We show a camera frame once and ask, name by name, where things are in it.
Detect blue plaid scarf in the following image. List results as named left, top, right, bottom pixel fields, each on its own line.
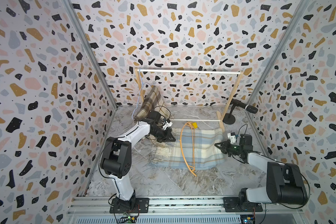
left=149, top=127, right=225, bottom=170

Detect brown plaid fringed scarf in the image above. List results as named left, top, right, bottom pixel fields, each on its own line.
left=133, top=85, right=170, bottom=122

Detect light blue wire hanger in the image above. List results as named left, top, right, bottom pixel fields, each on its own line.
left=132, top=69, right=152, bottom=121

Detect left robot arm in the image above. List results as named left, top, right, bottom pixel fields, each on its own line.
left=99, top=111, right=176, bottom=211

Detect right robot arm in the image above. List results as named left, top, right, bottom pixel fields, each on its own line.
left=215, top=133, right=310, bottom=212

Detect black microphone on stand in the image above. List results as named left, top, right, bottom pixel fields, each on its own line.
left=222, top=97, right=259, bottom=126

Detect yellow block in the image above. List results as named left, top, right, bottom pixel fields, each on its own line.
left=191, top=122, right=198, bottom=129

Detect white top rack rod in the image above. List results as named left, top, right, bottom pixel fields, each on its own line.
left=138, top=69, right=241, bottom=75

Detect green circuit board right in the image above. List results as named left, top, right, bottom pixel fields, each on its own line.
left=240, top=215, right=255, bottom=224

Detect green circuit board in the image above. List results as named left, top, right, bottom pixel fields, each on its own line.
left=119, top=212, right=138, bottom=224
left=240, top=215, right=255, bottom=224

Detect green circuit board left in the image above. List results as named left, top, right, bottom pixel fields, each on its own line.
left=119, top=212, right=138, bottom=224

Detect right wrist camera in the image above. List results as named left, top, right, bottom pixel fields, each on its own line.
left=227, top=133, right=239, bottom=144

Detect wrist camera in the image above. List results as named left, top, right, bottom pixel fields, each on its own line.
left=227, top=133, right=239, bottom=144
left=161, top=119, right=173, bottom=130

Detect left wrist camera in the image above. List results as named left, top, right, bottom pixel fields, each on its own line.
left=161, top=119, right=173, bottom=130

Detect wooden clothes rack frame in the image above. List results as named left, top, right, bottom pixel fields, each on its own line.
left=135, top=68, right=243, bottom=131

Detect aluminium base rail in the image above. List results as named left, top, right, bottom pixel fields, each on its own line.
left=66, top=196, right=308, bottom=224

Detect aluminium corner post right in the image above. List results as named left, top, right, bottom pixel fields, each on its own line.
left=248, top=0, right=309, bottom=105

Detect aluminium corner post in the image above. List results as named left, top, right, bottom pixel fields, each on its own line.
left=248, top=0, right=309, bottom=105
left=53, top=1, right=117, bottom=116

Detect aluminium corner post left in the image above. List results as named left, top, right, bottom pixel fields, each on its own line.
left=53, top=1, right=117, bottom=116

